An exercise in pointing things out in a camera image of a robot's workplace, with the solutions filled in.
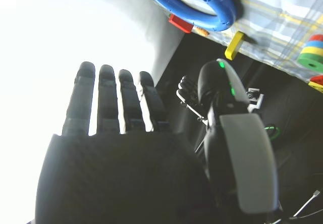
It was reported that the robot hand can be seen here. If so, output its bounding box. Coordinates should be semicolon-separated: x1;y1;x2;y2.
34;59;283;224

